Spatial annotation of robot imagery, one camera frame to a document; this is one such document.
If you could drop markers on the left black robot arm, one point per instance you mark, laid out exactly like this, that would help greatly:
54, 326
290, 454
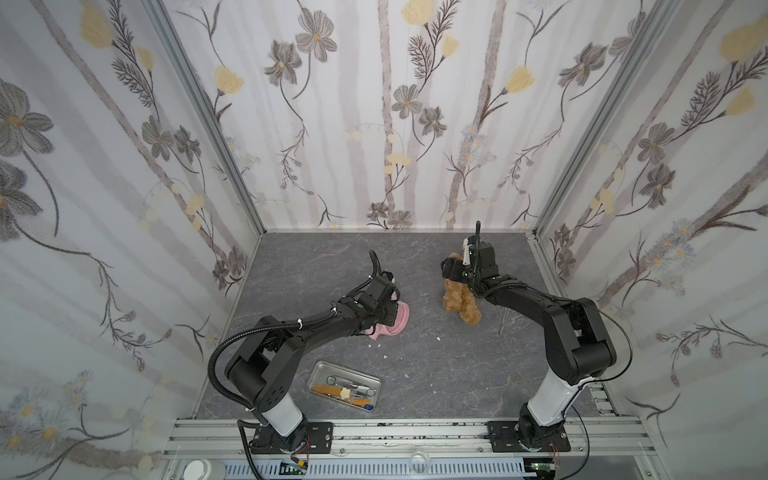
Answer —
256, 367

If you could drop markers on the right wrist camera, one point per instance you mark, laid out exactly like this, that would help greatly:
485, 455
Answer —
467, 248

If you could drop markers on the wooden brush in tray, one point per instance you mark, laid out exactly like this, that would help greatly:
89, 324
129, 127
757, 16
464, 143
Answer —
345, 395

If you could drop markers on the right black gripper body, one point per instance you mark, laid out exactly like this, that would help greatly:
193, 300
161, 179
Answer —
459, 269

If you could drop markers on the pink teddy hoodie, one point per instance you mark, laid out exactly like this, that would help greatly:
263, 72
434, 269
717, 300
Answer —
399, 323

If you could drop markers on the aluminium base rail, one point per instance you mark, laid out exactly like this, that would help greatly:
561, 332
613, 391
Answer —
474, 448

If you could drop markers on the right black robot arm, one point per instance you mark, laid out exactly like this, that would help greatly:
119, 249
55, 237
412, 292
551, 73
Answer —
577, 346

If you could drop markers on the brown teddy bear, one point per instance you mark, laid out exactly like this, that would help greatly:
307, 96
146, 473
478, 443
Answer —
458, 298

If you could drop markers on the metal tray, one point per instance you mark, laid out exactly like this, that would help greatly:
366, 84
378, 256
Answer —
323, 369

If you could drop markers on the white round cap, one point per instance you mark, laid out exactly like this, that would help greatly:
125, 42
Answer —
204, 469

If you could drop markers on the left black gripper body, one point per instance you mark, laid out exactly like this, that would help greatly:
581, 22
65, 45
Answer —
385, 291

